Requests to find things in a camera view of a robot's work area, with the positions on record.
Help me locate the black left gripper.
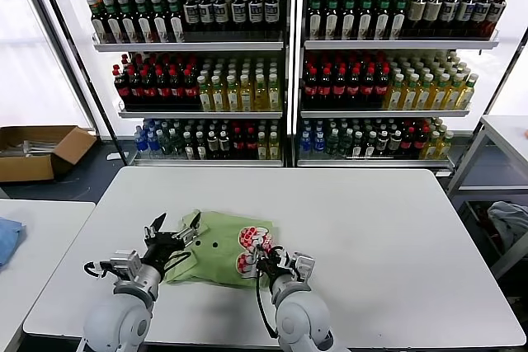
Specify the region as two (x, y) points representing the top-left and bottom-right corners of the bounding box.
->
(143, 211), (203, 275)

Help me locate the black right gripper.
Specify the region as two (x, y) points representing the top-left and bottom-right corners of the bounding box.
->
(253, 243), (293, 285)

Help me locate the green polo shirt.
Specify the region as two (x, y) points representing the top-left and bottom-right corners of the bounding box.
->
(160, 209), (278, 289)

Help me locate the red cap cola bottle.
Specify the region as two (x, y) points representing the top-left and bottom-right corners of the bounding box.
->
(141, 70), (158, 109)
(318, 66), (335, 108)
(127, 69), (144, 109)
(304, 66), (320, 108)
(361, 66), (378, 108)
(169, 70), (186, 109)
(183, 70), (200, 109)
(376, 66), (392, 108)
(347, 66), (364, 108)
(113, 70), (130, 109)
(332, 66), (349, 108)
(155, 70), (172, 109)

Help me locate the brown cardboard box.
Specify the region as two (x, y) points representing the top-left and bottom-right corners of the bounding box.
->
(0, 125), (98, 185)

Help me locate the clear plastic packaging bundle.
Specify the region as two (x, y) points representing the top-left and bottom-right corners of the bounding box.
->
(0, 139), (59, 159)

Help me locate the blue folded cloth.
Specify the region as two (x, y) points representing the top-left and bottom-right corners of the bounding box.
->
(0, 217), (26, 273)

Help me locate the white metal shelf rack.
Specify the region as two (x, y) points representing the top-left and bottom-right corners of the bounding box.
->
(64, 0), (295, 168)
(293, 0), (502, 171)

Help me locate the green cap dark drink bottle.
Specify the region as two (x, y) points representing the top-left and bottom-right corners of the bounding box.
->
(117, 0), (136, 45)
(89, 0), (107, 45)
(358, 0), (376, 40)
(150, 0), (169, 44)
(308, 0), (325, 40)
(341, 0), (359, 40)
(324, 0), (342, 40)
(134, 0), (153, 44)
(391, 0), (408, 39)
(375, 0), (393, 40)
(166, 0), (186, 43)
(101, 0), (121, 45)

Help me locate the white cap blue label bottle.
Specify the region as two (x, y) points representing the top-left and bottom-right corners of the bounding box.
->
(262, 0), (280, 34)
(247, 0), (264, 34)
(459, 0), (477, 38)
(197, 0), (215, 34)
(490, 0), (509, 39)
(474, 0), (493, 38)
(230, 0), (248, 34)
(182, 0), (199, 34)
(442, 0), (460, 38)
(213, 0), (230, 34)

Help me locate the black slanted window bar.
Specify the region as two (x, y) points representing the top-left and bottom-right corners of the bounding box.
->
(16, 0), (130, 166)
(478, 30), (528, 126)

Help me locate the red fabric piece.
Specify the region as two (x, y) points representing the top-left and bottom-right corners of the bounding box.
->
(486, 219), (502, 246)

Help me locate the pale blue cloth bundle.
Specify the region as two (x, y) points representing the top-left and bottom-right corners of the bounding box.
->
(486, 199), (528, 255)

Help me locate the white cap beige label bottle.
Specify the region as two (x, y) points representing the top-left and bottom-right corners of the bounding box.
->
(409, 0), (427, 38)
(426, 0), (443, 38)

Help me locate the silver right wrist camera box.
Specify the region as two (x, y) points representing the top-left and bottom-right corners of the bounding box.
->
(288, 251), (316, 286)

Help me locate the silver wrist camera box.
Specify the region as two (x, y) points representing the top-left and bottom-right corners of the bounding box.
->
(110, 249), (142, 284)
(288, 251), (316, 286)

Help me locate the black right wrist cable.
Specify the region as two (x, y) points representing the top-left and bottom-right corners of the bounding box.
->
(252, 271), (278, 340)

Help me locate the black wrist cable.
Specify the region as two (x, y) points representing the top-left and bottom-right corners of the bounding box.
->
(252, 271), (278, 340)
(83, 260), (117, 282)

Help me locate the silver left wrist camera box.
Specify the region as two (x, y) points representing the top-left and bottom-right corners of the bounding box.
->
(110, 249), (142, 284)

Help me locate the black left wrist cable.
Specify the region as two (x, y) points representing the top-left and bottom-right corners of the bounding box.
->
(83, 260), (117, 282)

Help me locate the grey frame white table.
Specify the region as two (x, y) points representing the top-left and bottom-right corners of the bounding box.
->
(445, 115), (528, 281)

